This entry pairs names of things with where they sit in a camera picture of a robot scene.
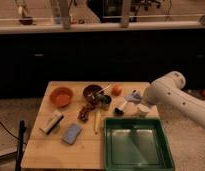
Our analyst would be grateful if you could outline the wooden-handled spoon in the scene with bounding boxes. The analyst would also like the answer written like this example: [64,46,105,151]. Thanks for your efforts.
[92,84,112,96]

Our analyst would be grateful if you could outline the grey-blue towel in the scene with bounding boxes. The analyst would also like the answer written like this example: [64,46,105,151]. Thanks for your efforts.
[125,93,142,103]

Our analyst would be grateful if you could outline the orange fruit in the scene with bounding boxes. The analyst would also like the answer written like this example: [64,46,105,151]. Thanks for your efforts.
[111,85,122,96]

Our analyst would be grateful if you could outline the brown-red toy pieces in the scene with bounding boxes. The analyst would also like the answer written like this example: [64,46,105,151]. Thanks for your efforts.
[78,104,95,122]

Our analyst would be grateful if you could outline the black pole stand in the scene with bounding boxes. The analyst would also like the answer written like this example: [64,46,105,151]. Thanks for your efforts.
[15,120,26,171]

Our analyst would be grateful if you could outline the dark metal tin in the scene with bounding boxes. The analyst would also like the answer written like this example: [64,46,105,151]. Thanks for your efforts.
[97,94,112,110]

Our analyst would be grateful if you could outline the wooden block eraser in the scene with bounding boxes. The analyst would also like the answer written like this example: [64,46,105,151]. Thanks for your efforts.
[40,111,64,135]

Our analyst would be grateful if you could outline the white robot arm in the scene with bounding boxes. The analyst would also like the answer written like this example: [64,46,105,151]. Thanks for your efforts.
[142,71,205,129]

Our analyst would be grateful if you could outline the blue sponge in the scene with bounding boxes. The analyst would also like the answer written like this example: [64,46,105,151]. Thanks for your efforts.
[62,123,82,145]

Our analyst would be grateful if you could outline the green plastic tray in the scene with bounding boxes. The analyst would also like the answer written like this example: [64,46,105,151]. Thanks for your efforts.
[103,118,175,171]

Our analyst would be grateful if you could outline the white cup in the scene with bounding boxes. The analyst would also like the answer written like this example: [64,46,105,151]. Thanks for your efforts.
[138,104,150,117]

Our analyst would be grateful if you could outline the orange bowl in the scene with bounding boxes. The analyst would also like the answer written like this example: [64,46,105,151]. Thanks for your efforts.
[49,87,73,108]

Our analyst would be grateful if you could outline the dark red background bowl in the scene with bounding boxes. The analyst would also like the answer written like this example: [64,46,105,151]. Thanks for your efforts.
[19,16,33,25]

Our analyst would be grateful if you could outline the dark brown bowl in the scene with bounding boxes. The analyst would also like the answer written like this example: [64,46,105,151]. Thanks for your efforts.
[83,84,102,99]

